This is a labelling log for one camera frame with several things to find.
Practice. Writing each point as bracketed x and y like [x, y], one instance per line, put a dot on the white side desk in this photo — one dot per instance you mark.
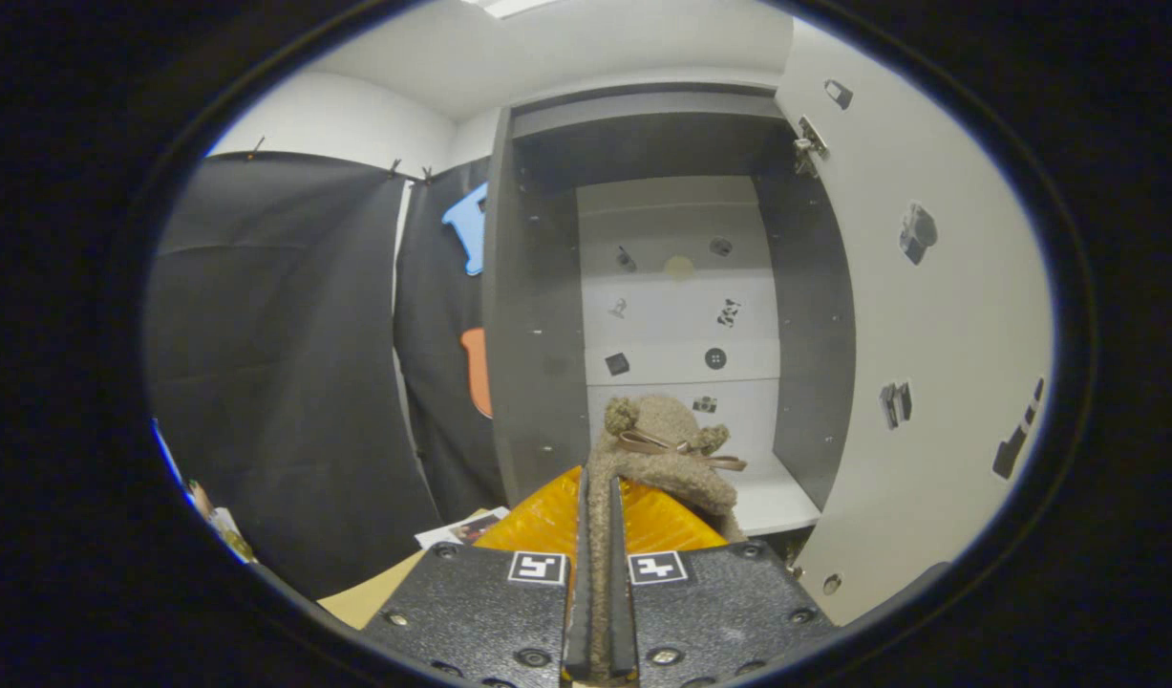
[224, 527]

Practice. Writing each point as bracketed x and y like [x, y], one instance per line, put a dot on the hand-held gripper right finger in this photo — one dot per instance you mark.
[622, 612]

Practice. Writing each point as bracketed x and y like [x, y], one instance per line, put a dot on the ceiling light panel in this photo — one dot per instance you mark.
[514, 7]

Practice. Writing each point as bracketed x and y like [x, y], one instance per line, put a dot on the grey shoe cabinet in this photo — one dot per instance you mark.
[538, 334]

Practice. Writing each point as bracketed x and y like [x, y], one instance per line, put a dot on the black backdrop cloth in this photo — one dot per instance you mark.
[280, 382]

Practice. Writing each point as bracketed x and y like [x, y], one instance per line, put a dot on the brown fuzzy shoe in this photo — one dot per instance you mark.
[662, 430]

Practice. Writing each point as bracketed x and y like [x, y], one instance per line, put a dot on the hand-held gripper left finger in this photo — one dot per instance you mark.
[576, 612]

